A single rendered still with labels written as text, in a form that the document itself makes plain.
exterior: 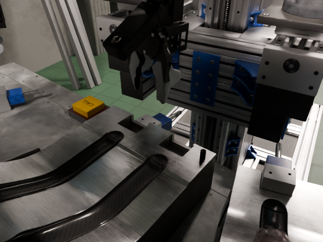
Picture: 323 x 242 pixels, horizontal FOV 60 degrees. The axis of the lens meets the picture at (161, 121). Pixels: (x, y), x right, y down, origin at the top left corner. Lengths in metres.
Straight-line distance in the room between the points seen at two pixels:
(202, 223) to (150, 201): 0.12
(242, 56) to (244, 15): 0.16
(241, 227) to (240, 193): 0.08
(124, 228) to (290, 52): 0.50
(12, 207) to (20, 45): 2.60
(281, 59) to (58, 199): 0.53
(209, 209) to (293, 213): 0.14
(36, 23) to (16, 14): 0.22
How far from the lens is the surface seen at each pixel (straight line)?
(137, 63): 0.57
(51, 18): 2.50
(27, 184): 0.48
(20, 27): 2.94
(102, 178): 0.47
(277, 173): 0.51
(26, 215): 0.41
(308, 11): 0.78
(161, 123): 0.63
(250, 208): 0.48
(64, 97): 0.88
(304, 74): 0.70
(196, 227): 0.51
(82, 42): 2.57
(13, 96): 0.86
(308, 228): 0.49
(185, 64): 0.92
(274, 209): 0.50
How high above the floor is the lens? 1.22
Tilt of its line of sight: 35 degrees down
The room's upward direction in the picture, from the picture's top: straight up
